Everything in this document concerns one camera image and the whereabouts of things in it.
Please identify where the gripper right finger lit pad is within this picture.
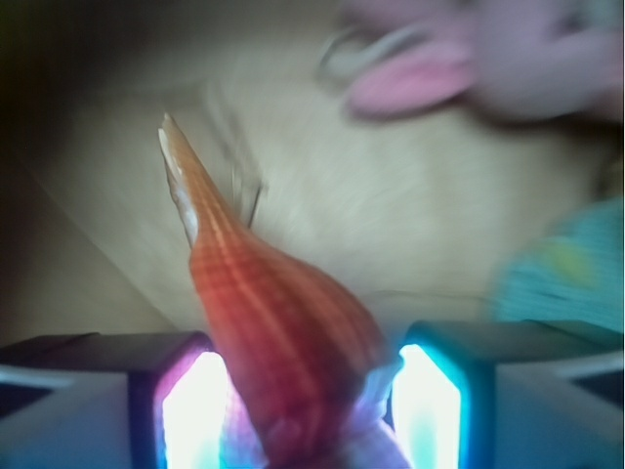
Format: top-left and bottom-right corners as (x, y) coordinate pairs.
(390, 320), (624, 468)

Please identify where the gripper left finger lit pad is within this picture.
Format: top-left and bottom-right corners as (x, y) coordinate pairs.
(1, 332), (229, 468)

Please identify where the brown striped conch shell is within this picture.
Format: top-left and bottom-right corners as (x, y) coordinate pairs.
(158, 116), (409, 468)

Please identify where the teal terry cloth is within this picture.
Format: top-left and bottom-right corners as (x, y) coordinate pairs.
(489, 196), (624, 332)

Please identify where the brown paper bag bin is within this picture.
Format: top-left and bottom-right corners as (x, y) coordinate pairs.
(1, 1), (622, 344)

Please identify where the pink plush bunny toy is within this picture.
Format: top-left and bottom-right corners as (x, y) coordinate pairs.
(319, 1), (624, 122)

